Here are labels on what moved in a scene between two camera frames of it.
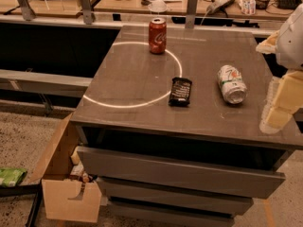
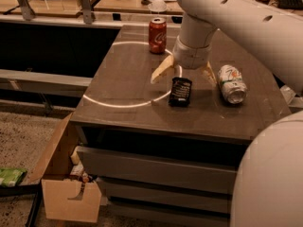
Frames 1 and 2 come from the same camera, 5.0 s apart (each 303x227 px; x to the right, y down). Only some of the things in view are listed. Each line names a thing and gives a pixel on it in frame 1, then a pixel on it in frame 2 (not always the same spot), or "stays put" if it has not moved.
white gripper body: x=292 y=43 to x=191 y=56
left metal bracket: x=26 y=10 stays put
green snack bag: x=11 y=177 stays put
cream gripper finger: x=283 y=99 to x=209 y=73
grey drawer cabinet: x=170 y=123 stays put
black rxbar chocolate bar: x=180 y=92 stays put
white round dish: x=157 y=6 stays put
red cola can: x=157 y=36 stays put
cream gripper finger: x=269 y=45 to x=166 y=64
